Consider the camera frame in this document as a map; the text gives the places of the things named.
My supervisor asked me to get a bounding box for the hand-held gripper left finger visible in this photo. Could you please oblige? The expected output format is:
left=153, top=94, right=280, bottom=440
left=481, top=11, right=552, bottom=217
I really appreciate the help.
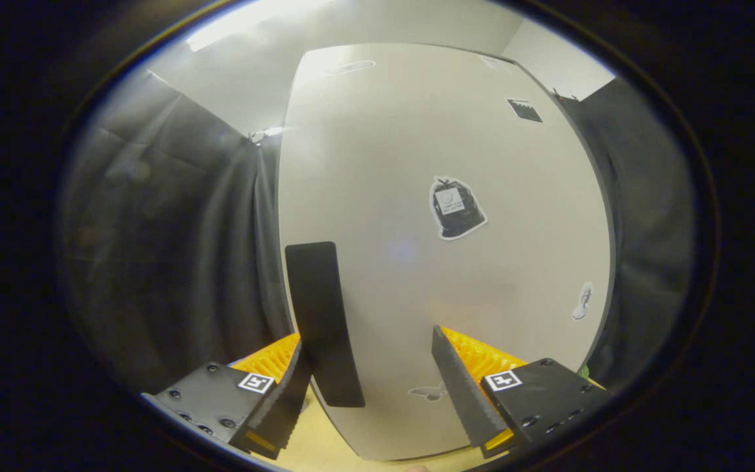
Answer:
left=142, top=333, right=314, bottom=460

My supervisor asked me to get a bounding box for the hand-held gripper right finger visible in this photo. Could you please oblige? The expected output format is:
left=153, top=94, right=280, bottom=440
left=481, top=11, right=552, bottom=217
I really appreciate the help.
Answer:
left=431, top=326, right=614, bottom=460

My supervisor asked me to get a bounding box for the black backdrop cloth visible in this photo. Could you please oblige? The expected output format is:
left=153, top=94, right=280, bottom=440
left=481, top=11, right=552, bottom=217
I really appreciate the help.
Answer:
left=56, top=69, right=296, bottom=394
left=554, top=75, right=699, bottom=394

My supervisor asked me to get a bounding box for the black door handle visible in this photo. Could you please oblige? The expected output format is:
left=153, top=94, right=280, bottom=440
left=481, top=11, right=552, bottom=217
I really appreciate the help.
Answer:
left=284, top=241, right=366, bottom=408

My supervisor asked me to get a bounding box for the white shoe cabinet door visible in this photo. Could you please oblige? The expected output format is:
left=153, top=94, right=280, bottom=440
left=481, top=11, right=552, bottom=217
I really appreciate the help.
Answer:
left=277, top=43, right=614, bottom=462

